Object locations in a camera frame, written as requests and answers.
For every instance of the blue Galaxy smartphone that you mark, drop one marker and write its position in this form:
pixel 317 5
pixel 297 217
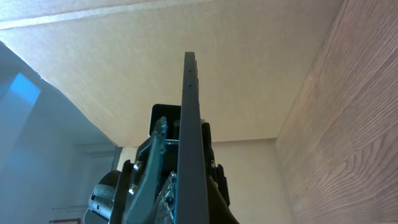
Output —
pixel 191 202

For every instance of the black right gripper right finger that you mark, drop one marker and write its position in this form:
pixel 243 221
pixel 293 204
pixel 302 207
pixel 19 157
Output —
pixel 217 185

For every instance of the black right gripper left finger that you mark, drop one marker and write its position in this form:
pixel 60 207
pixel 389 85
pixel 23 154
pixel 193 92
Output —
pixel 146 173

